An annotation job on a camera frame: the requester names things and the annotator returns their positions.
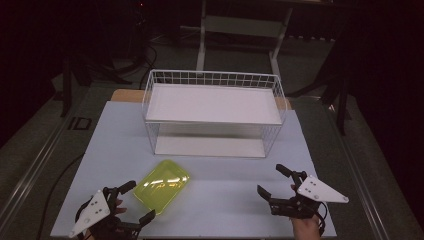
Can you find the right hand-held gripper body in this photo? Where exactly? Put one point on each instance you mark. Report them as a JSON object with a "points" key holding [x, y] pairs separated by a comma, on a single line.
{"points": [[316, 191]]}

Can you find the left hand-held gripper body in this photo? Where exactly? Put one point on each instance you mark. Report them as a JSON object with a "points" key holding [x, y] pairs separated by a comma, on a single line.
{"points": [[95, 210]]}

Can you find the yellow-green plastic tray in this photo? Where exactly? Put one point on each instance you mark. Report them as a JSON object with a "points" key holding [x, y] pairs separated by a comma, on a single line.
{"points": [[161, 186]]}

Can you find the person's left hand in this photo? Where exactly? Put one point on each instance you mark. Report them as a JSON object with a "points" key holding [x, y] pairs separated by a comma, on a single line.
{"points": [[119, 208]]}

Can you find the person's right hand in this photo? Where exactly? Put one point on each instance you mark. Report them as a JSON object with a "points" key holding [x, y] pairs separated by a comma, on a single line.
{"points": [[306, 230]]}

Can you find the pale blue table sheet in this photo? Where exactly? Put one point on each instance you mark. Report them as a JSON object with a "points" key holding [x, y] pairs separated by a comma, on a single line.
{"points": [[116, 143]]}

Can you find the black metal stand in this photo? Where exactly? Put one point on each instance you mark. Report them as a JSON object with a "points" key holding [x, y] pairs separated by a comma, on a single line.
{"points": [[66, 86], [341, 100]]}

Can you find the metal floor rail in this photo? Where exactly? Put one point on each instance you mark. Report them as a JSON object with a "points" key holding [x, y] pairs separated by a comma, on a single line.
{"points": [[360, 173], [31, 170]]}

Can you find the white metal table frame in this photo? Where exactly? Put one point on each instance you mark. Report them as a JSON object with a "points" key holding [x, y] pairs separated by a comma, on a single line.
{"points": [[201, 40]]}

